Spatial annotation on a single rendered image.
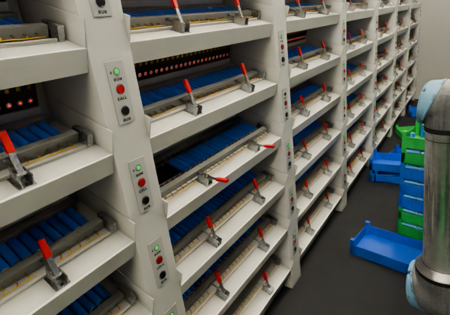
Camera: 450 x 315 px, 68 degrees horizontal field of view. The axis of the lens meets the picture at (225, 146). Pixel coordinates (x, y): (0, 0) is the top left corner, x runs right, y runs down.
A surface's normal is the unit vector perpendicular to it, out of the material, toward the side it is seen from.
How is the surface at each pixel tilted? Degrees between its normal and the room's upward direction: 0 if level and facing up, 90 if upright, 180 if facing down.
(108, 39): 90
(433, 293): 91
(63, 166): 18
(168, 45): 108
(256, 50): 90
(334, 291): 0
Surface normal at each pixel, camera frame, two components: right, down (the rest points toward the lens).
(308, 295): -0.12, -0.94
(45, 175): 0.14, -0.86
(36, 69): 0.81, 0.39
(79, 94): -0.58, 0.34
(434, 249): -0.83, 0.30
